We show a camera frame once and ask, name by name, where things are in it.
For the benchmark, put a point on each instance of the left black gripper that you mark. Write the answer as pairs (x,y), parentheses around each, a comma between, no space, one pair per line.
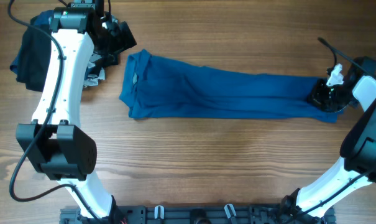
(122,43)

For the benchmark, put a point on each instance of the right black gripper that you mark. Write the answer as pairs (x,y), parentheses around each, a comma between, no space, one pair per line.
(314,98)

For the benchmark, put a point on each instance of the blue polo shirt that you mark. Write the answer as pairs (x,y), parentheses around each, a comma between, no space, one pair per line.
(159,87)

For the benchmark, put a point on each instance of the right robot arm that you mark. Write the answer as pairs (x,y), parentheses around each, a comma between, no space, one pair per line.
(356,166)

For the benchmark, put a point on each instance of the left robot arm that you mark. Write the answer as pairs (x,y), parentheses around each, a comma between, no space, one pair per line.
(78,35)

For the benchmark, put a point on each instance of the navy blue folded garment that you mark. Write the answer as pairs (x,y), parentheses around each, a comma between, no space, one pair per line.
(42,19)

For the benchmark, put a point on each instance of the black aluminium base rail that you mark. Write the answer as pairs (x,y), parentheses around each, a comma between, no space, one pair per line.
(252,214)

